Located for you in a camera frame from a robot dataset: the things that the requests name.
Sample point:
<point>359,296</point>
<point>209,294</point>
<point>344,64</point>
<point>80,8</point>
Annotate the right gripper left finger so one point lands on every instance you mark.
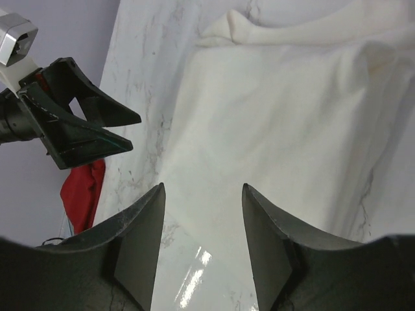
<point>111,266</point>

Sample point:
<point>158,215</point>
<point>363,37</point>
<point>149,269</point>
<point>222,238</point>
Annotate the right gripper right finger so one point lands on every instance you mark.
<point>296,266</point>

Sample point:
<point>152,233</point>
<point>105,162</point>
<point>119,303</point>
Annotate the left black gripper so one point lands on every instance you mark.
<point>70,140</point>

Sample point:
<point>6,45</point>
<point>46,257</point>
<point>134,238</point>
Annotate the white t shirt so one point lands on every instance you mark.
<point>301,113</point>

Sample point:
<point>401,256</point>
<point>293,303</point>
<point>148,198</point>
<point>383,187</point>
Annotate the folded red t shirt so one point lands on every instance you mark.
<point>80,194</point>

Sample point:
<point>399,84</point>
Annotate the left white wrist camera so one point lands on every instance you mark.
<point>17,37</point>

